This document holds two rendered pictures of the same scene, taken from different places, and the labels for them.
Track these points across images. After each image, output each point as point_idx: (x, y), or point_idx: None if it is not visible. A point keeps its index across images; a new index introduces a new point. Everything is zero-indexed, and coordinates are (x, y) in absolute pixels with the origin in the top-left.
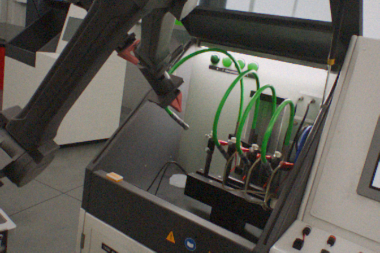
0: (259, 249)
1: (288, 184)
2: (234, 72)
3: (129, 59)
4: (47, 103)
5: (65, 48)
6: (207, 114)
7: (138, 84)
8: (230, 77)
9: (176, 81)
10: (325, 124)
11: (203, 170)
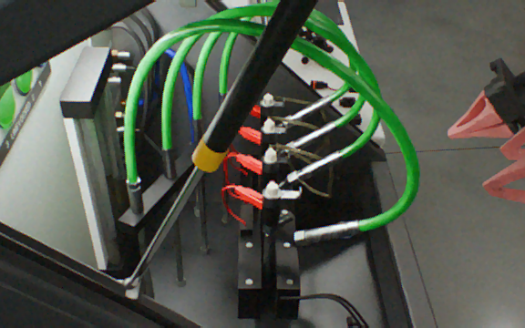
0: (383, 154)
1: (316, 97)
2: (24, 111)
3: None
4: None
5: None
6: None
7: None
8: (24, 138)
9: (508, 71)
10: (250, 4)
11: (245, 279)
